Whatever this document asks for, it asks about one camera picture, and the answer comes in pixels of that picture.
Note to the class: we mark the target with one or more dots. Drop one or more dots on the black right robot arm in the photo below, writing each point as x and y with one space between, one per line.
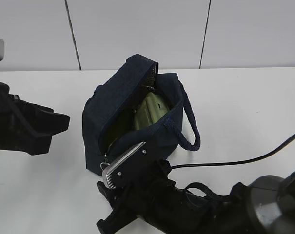
266 206

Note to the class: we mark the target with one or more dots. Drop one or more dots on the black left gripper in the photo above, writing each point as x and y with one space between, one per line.
16 133

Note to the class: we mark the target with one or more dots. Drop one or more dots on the dark navy lunch bag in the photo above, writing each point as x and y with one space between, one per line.
137 104

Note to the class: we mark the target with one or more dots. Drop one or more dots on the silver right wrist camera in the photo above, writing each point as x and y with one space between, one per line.
130 164

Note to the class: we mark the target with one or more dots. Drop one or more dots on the green lid glass container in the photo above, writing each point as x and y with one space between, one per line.
151 110

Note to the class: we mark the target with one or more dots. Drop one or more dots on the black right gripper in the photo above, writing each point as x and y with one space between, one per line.
153 197

